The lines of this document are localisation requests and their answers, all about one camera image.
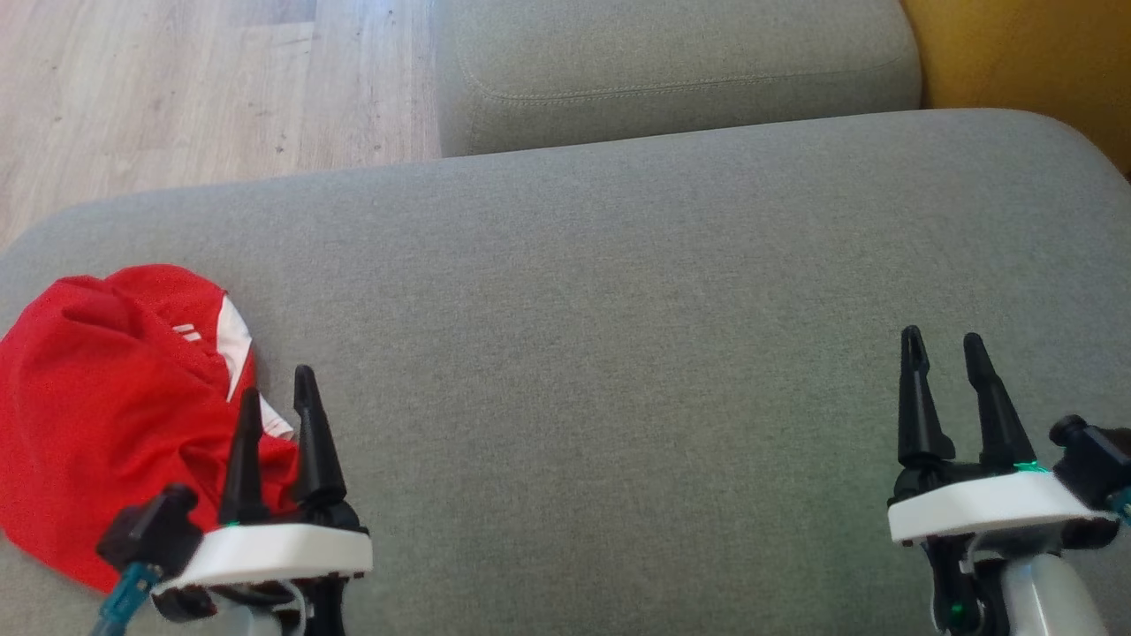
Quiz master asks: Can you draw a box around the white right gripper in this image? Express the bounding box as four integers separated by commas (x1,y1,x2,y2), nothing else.
887,325,1121,636

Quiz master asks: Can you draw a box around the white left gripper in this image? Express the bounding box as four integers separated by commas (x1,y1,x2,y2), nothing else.
152,364,374,636

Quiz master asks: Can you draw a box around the red basketball jersey white trim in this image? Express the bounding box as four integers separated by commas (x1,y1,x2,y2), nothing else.
0,274,300,594

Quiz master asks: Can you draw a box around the yellow cushion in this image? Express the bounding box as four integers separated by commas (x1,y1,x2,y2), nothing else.
899,0,1131,179

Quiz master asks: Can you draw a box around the grey sofa cushion with seam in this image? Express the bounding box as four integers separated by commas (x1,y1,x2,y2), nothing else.
431,0,923,159

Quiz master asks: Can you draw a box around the left camera cable teal plug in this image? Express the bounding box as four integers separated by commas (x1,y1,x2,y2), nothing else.
87,561,165,636

